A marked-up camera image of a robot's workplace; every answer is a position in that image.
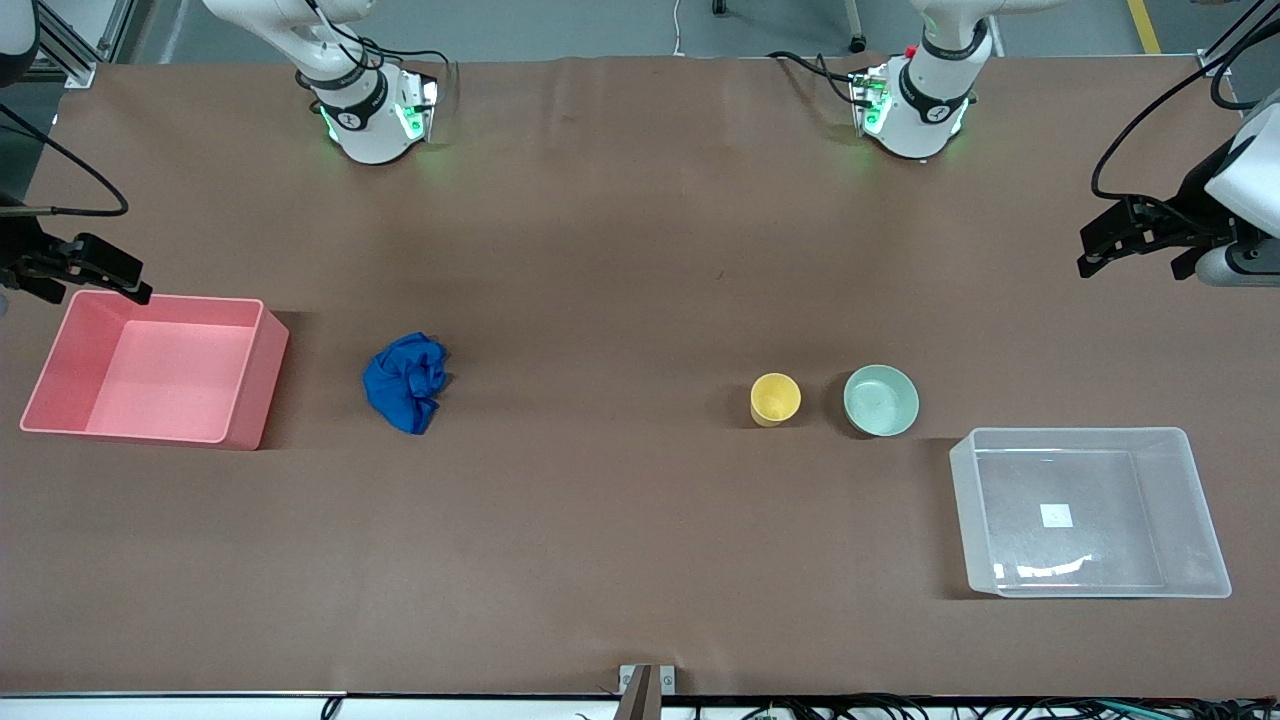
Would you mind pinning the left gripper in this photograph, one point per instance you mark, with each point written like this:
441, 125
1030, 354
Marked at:
1187, 213

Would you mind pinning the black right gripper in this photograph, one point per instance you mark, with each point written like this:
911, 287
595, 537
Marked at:
20, 256

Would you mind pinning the light green bowl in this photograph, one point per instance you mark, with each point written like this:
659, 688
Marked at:
881, 400

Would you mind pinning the blue microfiber cloth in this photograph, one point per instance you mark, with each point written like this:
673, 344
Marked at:
405, 385

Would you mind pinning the yellow plastic cup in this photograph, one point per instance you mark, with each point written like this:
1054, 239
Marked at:
775, 398

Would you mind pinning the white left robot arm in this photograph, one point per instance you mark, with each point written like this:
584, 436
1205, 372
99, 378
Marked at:
915, 125

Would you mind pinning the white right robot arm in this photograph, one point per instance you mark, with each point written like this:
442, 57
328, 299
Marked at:
365, 135

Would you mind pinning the pink plastic box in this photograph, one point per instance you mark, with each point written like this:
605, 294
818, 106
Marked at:
150, 380

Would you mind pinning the clear plastic box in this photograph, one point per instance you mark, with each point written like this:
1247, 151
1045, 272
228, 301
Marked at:
1180, 500

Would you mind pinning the white label sticker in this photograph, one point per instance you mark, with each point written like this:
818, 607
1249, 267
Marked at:
1056, 515

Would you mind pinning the cart leg with caster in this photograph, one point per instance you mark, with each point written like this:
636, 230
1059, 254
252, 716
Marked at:
856, 35

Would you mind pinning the aluminium frame profile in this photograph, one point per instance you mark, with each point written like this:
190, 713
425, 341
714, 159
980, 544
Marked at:
1215, 62
75, 50

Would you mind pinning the grey metal table bracket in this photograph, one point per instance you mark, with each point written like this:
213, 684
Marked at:
645, 685

